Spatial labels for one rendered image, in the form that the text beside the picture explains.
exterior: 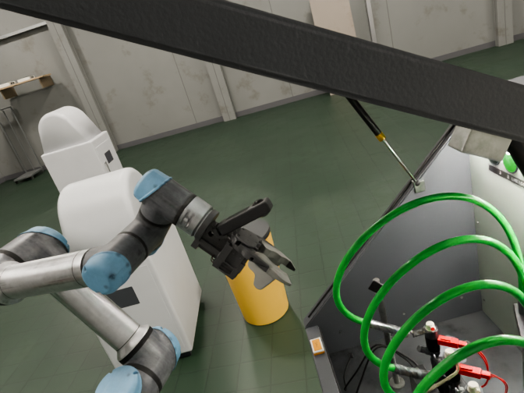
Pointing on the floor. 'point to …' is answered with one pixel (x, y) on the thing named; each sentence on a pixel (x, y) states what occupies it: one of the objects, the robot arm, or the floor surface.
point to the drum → (263, 300)
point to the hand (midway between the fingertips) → (290, 271)
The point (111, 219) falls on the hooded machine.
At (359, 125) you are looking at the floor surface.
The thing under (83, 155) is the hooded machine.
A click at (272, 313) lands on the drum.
